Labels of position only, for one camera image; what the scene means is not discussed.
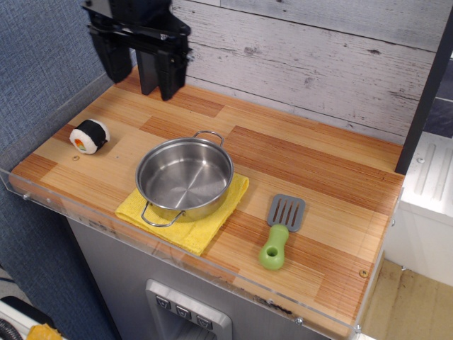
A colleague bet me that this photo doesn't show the grey spatula green handle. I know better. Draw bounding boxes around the grey spatula green handle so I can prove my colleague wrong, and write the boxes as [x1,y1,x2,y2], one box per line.
[258,194,306,271]

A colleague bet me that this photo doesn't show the silver dispenser button panel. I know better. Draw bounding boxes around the silver dispenser button panel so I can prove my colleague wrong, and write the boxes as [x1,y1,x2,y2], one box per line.
[146,279,233,339]

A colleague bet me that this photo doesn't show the yellow object bottom left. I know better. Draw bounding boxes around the yellow object bottom left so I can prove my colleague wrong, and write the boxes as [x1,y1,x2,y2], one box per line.
[26,324,63,340]

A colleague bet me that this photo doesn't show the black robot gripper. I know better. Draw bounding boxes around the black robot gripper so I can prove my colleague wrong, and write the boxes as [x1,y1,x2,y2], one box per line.
[81,1,191,101]

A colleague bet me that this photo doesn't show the plush sushi roll toy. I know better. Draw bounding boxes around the plush sushi roll toy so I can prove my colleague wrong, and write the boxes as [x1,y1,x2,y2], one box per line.
[69,119,110,154]

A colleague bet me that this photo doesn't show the grey toy fridge cabinet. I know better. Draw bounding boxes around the grey toy fridge cabinet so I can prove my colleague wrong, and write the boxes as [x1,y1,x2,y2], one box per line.
[69,220,324,339]

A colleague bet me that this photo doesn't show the black frame post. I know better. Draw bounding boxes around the black frame post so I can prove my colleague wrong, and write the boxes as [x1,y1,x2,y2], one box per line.
[395,10,452,175]
[127,0,167,96]

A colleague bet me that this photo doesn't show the white ribbed side counter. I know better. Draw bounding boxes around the white ribbed side counter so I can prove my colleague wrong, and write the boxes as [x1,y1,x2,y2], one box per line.
[401,132,452,220]

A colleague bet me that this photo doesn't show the stainless steel pot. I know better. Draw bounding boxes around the stainless steel pot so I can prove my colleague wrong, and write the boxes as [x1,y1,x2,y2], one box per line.
[135,130,234,228]

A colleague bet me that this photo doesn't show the black left frame post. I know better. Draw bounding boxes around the black left frame post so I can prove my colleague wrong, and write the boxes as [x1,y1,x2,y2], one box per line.
[127,0,167,96]

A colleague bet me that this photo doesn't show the clear acrylic table guard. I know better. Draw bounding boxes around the clear acrylic table guard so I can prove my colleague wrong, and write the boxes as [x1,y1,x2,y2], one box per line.
[0,49,405,340]

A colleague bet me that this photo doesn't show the black braided cable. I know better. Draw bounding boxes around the black braided cable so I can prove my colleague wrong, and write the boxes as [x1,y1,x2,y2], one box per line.
[0,318,24,340]

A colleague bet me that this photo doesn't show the yellow cloth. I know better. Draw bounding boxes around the yellow cloth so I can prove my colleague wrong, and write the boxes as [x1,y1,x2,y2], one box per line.
[115,174,249,256]

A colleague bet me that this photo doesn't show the black right frame post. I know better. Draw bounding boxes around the black right frame post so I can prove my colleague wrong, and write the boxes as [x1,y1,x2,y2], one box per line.
[395,10,452,175]

